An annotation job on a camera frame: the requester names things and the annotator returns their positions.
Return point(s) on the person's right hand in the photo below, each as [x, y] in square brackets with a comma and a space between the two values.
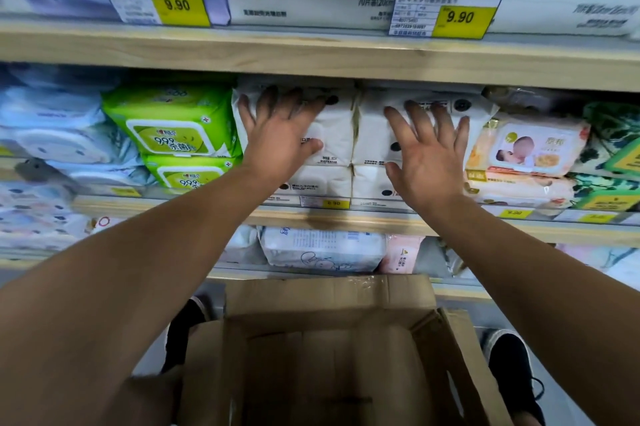
[432, 171]

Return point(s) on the person's left hand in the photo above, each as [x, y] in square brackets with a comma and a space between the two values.
[277, 146]

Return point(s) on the pink small wipes pack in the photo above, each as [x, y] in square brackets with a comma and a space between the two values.
[402, 253]

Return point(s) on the large green wet wipes pack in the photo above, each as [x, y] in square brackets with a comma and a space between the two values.
[175, 121]
[190, 173]

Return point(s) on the wooden edged grey shelf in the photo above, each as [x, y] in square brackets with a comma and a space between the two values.
[300, 56]

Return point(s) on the white blue tissue pack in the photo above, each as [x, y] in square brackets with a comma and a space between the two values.
[320, 248]

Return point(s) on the brown cardboard box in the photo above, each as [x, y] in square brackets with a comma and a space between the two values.
[325, 296]

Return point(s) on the stack of light blue wipes packs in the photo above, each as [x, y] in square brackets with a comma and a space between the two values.
[60, 131]

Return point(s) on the person's right forearm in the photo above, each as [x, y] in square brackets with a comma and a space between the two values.
[550, 301]

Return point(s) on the person's left forearm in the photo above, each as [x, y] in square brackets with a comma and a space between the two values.
[100, 301]

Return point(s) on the person's left black shoe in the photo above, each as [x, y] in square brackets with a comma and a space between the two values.
[182, 336]

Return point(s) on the person's black shoe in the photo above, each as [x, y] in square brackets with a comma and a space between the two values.
[182, 336]
[515, 375]

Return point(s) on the person's right black shoe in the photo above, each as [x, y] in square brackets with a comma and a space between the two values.
[515, 375]

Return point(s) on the person's left leg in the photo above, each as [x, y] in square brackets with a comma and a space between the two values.
[145, 400]

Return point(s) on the yellow white price tag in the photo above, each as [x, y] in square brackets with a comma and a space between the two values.
[585, 217]
[445, 15]
[125, 192]
[325, 202]
[155, 3]
[507, 213]

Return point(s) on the grey plastic wrapped pack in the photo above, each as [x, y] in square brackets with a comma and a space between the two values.
[530, 98]

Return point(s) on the white pastel towel pack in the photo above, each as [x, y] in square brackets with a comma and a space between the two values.
[615, 266]

